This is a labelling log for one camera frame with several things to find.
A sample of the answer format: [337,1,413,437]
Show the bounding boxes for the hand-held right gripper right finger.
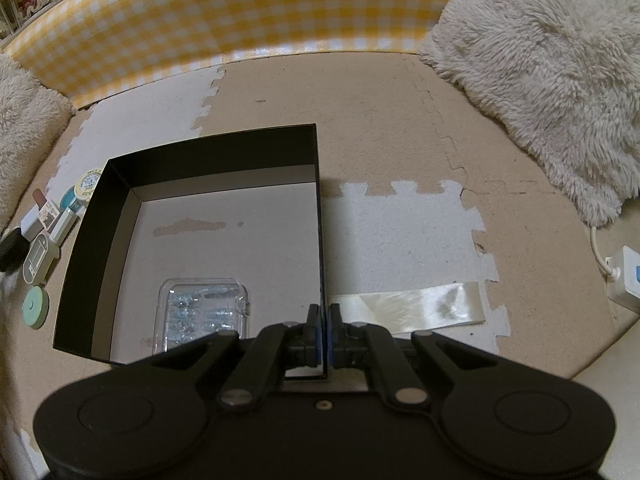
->
[325,304,502,410]

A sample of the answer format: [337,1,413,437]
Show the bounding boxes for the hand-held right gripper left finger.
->
[149,304,323,411]

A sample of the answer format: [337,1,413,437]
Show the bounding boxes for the clear plastic case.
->
[156,276,251,357]

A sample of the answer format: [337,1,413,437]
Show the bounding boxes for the black cardboard box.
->
[52,122,329,380]

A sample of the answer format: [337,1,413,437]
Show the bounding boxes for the green round compact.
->
[22,285,51,330]

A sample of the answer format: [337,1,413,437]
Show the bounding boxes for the white grey handled gadget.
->
[21,207,81,288]

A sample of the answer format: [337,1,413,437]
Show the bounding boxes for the nail polish bottle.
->
[20,187,61,241]

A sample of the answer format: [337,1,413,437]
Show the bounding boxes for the black oval case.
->
[0,227,26,273]

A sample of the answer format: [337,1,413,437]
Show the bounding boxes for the shiny clear plastic strip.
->
[325,282,486,337]

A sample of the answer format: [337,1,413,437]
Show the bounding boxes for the white foam puzzle tile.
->
[320,180,513,356]
[52,62,226,201]

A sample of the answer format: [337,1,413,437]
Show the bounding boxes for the beige foam puzzle mat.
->
[0,52,640,391]

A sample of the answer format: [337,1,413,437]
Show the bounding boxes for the round white lid tin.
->
[75,169,104,196]

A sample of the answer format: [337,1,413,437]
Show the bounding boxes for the teal tape roll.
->
[59,186,92,216]

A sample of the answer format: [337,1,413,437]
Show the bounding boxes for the white power strip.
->
[604,246,640,313]

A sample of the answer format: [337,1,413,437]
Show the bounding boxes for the yellow checked padded barrier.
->
[0,0,476,111]

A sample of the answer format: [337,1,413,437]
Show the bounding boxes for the white fluffy cushion right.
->
[417,0,640,228]

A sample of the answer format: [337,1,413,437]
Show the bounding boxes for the white fluffy cushion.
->
[417,0,640,228]
[0,52,76,233]

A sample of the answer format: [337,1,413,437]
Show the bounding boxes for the white fluffy cushion left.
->
[0,52,76,233]

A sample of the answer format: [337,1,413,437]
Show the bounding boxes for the clear storage drawers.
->
[0,0,146,51]

